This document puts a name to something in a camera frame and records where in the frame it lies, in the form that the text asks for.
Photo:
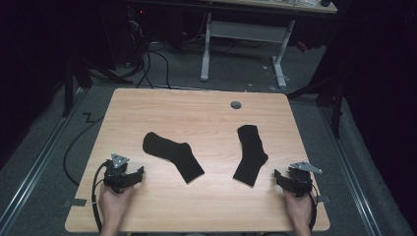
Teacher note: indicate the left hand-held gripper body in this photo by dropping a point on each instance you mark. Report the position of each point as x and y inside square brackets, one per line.
[116, 173]

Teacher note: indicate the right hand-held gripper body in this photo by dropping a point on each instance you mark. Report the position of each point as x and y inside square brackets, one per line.
[300, 180]

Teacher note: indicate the black sock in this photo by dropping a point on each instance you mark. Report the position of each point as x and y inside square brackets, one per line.
[175, 155]
[250, 157]

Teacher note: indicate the person's right hand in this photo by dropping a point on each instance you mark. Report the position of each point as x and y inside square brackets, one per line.
[300, 209]

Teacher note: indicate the person's left hand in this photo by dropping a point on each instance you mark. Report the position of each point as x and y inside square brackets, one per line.
[113, 206]

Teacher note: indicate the grey tape piece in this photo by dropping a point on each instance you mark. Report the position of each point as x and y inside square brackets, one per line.
[76, 202]
[324, 199]

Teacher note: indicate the black metal stand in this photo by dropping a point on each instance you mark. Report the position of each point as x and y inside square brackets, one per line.
[68, 88]
[336, 108]

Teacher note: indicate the grey round table grommet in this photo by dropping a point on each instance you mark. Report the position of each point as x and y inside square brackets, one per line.
[235, 105]

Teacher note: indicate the black curtain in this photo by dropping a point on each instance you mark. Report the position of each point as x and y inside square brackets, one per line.
[29, 65]
[383, 98]

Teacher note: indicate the white-legged desk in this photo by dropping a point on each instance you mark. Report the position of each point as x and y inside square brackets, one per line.
[244, 31]

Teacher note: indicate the white paper sheet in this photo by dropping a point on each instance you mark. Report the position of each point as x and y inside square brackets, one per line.
[309, 3]

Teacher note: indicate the black computer mouse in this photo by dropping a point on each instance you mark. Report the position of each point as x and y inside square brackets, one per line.
[325, 3]

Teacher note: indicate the metal floor rail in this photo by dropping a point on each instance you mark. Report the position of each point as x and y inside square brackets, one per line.
[36, 167]
[354, 177]

